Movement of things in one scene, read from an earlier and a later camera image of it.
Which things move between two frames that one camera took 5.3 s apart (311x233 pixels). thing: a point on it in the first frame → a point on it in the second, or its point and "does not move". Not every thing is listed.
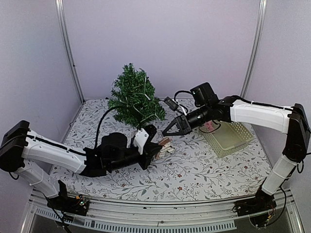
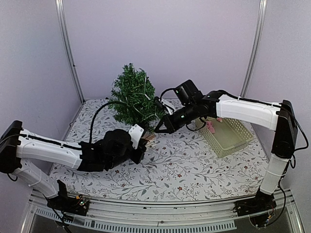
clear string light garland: x=118 y=80 does not move
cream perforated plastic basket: x=227 y=137 does not move
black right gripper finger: x=182 y=124 → x=169 y=126
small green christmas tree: x=133 y=99 does not move
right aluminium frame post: x=260 y=30 does not move
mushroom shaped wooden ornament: x=165 y=148 → x=150 y=137
